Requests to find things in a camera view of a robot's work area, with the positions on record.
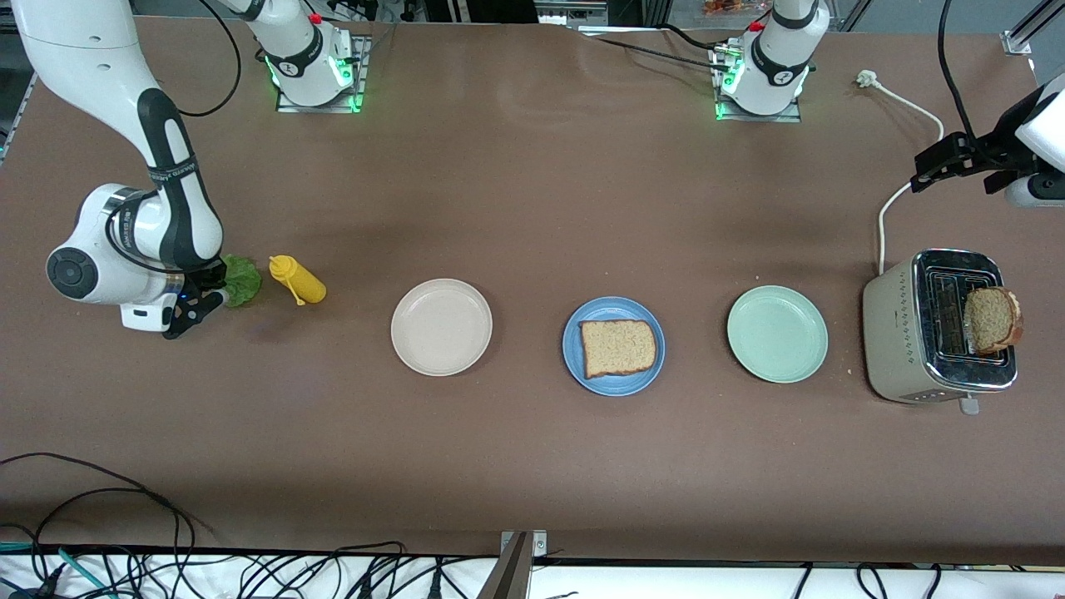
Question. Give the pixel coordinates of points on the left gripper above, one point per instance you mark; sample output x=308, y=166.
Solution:
x=990, y=151

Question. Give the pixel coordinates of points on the white plate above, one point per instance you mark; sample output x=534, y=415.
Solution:
x=441, y=327

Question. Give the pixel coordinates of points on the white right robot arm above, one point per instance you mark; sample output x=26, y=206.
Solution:
x=91, y=58

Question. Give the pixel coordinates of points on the green lettuce leaf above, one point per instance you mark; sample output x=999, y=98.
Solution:
x=244, y=283

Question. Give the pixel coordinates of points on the orange packaged item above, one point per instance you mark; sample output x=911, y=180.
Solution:
x=728, y=7

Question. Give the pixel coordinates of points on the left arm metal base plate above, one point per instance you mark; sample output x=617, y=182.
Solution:
x=790, y=116

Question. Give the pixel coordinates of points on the yellow mustard squeeze bottle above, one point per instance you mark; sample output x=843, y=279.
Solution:
x=304, y=284

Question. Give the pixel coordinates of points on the beige chrome toaster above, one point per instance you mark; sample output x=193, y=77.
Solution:
x=894, y=341

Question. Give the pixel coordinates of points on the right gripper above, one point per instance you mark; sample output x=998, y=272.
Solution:
x=211, y=274

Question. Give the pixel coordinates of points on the brown bread slice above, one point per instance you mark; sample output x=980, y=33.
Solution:
x=992, y=320
x=617, y=348

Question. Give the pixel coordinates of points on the blue plate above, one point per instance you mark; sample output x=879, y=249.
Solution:
x=616, y=383

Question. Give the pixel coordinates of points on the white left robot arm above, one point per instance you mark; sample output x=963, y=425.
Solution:
x=774, y=75

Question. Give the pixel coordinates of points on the metal frame bracket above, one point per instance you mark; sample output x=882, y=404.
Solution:
x=520, y=553

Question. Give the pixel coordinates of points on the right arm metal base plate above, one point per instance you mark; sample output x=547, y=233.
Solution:
x=362, y=75

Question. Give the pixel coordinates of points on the aluminium profile corner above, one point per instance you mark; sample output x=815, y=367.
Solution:
x=1027, y=29

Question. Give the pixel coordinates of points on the green plate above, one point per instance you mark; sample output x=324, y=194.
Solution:
x=777, y=334

